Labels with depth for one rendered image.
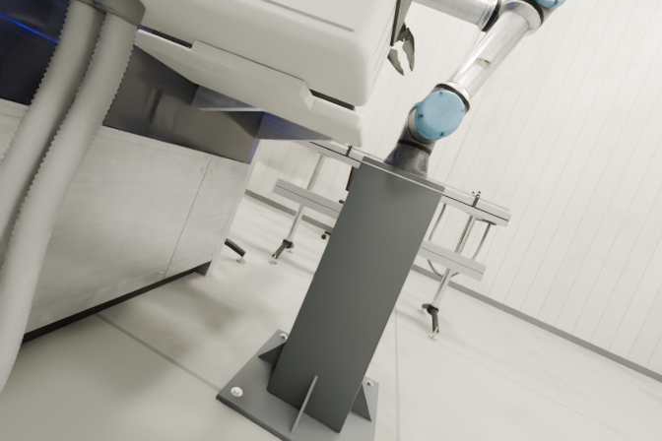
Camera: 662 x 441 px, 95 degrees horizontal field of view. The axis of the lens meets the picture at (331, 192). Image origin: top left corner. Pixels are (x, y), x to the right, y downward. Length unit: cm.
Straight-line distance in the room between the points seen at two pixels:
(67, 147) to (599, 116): 491
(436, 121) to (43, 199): 78
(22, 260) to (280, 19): 43
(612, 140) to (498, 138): 124
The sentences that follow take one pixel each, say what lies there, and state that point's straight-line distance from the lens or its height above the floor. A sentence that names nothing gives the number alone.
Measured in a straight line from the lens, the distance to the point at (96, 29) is 54.
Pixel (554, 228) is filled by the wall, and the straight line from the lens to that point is 461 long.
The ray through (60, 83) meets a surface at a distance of 53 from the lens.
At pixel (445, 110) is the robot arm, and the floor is 96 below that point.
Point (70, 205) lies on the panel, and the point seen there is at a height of 41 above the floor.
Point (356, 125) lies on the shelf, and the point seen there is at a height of 78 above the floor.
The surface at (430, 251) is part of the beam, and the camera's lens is 226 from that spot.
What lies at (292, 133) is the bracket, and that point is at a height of 81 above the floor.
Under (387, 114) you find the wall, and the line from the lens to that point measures 437.
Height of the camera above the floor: 68
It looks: 2 degrees down
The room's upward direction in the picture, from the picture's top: 22 degrees clockwise
